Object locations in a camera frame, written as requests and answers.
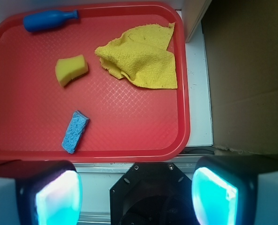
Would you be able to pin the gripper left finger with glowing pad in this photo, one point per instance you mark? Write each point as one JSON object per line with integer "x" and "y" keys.
{"x": 39, "y": 193}

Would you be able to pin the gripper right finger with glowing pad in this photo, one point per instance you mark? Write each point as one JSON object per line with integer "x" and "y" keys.
{"x": 236, "y": 190}

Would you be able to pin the blue sponge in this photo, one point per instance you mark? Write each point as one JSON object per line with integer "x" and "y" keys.
{"x": 74, "y": 132}

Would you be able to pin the yellow-green sponge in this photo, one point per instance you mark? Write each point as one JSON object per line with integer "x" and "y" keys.
{"x": 68, "y": 69}

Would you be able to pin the red plastic tray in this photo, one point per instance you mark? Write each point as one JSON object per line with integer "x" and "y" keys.
{"x": 127, "y": 123}

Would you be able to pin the brown cardboard box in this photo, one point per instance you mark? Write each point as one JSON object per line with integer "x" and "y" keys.
{"x": 241, "y": 43}

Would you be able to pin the yellow woven cloth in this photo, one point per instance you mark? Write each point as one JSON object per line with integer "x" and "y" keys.
{"x": 141, "y": 56}

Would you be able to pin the blue plastic bottle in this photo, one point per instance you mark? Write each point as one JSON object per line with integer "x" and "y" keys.
{"x": 48, "y": 20}

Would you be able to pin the black octagonal mount plate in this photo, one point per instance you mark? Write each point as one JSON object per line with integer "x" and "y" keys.
{"x": 152, "y": 194}

